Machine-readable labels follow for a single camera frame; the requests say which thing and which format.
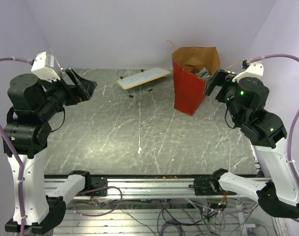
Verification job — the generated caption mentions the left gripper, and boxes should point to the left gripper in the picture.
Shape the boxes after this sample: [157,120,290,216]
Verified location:
[37,67,97,120]

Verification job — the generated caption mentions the red and brown paper bag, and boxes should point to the red and brown paper bag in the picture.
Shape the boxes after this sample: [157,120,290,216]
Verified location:
[166,40,220,116]

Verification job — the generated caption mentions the small white blue wrapper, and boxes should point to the small white blue wrapper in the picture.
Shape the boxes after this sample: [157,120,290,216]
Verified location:
[195,67,211,81]

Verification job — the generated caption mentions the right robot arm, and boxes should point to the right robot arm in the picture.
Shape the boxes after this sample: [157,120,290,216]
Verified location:
[204,69,299,220]

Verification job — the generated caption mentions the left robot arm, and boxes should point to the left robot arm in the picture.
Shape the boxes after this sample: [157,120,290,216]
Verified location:
[2,68,97,235]

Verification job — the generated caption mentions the small whiteboard on stand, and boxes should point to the small whiteboard on stand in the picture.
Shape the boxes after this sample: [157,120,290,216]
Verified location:
[116,67,171,98]

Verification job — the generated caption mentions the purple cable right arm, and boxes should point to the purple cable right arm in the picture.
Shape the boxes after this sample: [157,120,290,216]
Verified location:
[249,53,299,197]

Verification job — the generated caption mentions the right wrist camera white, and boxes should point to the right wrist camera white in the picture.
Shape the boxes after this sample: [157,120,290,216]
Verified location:
[232,59,264,83]

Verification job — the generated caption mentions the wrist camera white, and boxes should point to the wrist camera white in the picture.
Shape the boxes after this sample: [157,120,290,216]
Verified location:
[232,59,264,83]
[31,52,62,83]

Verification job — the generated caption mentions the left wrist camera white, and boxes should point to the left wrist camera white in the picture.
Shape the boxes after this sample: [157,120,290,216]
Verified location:
[31,52,62,83]

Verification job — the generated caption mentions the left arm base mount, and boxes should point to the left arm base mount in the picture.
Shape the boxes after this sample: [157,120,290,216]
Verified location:
[84,177,108,197]

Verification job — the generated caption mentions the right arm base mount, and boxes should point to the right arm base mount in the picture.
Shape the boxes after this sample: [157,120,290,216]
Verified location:
[189,178,223,196]

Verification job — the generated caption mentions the aluminium rail frame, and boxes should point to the aluminium rail frame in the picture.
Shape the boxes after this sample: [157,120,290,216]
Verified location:
[53,176,279,236]

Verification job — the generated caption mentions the loose cables under frame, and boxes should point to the loose cables under frame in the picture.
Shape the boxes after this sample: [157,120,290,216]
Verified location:
[73,185,260,236]

